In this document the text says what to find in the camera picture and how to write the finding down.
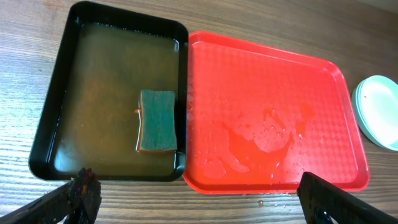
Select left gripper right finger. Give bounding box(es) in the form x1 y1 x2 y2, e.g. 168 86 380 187
297 172 397 224

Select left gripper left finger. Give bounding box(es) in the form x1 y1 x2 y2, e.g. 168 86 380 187
1 168 102 224

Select green yellow sponge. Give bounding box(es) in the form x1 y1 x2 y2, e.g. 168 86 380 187
137 90 177 153

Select light blue plate bottom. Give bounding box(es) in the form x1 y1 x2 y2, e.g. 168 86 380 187
351 75 397 151

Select red plastic tray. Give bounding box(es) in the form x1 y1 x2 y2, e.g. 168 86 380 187
183 31 370 194

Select black water tray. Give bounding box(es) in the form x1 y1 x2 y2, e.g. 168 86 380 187
28 1 189 182

